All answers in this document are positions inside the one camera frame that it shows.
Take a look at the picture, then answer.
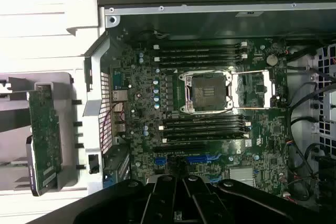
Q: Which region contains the CPU socket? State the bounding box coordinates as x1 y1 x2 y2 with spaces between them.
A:
178 71 235 115

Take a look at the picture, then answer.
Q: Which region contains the perforated metal disk bay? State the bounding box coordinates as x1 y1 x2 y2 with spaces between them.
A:
313 42 336 146

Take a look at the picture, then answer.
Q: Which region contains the black wire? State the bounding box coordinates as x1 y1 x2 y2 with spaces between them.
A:
287 81 320 162
285 63 336 84

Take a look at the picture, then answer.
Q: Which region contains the black RAM slot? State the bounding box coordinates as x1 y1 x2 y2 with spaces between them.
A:
157 60 249 69
162 126 250 137
162 132 250 145
152 42 249 51
162 115 247 124
152 48 249 57
152 54 249 62
159 120 252 131

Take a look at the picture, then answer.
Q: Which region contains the open black PC case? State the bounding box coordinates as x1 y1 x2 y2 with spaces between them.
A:
83 0 336 224

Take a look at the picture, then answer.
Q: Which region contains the silver chipset heatsink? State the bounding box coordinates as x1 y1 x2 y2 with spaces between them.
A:
229 167 257 186

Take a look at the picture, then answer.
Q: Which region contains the open metal socket cover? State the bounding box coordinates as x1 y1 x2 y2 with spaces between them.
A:
232 69 277 110

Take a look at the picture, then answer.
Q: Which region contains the black plastic shroud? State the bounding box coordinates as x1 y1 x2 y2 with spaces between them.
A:
314 155 336 204

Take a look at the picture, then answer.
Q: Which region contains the green motherboard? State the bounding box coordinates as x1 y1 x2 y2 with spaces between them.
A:
109 37 290 201

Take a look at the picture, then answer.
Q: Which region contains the thin red wire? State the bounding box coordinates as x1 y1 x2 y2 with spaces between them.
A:
100 101 124 141

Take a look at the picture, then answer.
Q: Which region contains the grey parts rack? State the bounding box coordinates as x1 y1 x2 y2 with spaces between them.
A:
0 71 89 196

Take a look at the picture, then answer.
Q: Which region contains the blue expansion slot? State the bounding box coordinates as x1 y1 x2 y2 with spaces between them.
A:
154 155 219 166

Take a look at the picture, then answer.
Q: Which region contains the blue card retention latch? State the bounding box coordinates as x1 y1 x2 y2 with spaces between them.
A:
103 174 114 189

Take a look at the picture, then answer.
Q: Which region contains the round coin battery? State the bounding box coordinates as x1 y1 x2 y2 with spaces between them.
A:
266 54 279 66

